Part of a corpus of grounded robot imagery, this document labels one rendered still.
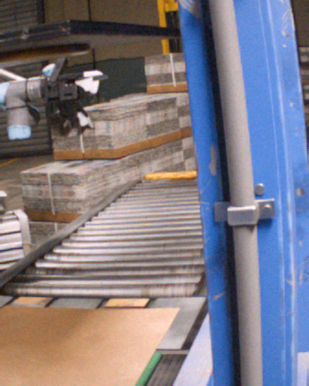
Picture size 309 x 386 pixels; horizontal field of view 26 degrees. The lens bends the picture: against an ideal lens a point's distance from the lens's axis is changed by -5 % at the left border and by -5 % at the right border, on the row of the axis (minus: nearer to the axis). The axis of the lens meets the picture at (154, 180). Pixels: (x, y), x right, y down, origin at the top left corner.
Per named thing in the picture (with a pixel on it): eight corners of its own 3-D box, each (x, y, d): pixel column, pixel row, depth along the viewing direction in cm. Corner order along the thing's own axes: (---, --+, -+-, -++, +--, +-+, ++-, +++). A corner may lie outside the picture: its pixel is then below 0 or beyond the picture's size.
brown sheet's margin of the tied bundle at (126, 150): (88, 158, 322) (87, 149, 321) (123, 148, 346) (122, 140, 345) (116, 158, 313) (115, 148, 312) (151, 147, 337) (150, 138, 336)
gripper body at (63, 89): (83, 99, 218) (47, 104, 220) (81, 73, 218) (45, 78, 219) (77, 97, 211) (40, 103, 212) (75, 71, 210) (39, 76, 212)
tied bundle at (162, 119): (89, 151, 357) (85, 106, 353) (120, 141, 382) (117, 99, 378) (153, 148, 338) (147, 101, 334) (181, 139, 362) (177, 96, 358)
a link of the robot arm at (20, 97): (4, 107, 222) (2, 82, 220) (34, 103, 221) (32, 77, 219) (-3, 109, 214) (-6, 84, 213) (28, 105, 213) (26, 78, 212)
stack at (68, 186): (44, 336, 325) (17, 171, 311) (165, 268, 422) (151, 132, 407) (108, 349, 304) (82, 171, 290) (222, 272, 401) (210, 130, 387)
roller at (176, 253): (48, 267, 182) (45, 250, 181) (223, 263, 170) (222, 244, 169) (41, 273, 177) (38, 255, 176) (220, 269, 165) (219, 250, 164)
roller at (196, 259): (39, 275, 176) (36, 256, 175) (219, 271, 164) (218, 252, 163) (32, 280, 171) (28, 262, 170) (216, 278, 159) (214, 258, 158)
